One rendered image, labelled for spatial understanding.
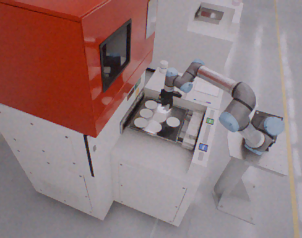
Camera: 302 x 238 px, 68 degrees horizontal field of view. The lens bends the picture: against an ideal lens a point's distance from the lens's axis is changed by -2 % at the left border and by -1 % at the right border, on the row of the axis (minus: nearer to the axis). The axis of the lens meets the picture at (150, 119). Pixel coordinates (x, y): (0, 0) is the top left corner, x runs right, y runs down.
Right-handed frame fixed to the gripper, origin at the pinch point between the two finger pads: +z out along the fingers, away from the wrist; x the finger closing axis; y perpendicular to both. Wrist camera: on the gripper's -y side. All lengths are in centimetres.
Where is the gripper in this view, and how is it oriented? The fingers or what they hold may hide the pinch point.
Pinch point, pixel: (167, 109)
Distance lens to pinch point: 169.2
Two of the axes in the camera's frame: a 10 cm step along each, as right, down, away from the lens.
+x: 3.6, 6.9, -6.3
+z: -0.8, 6.9, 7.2
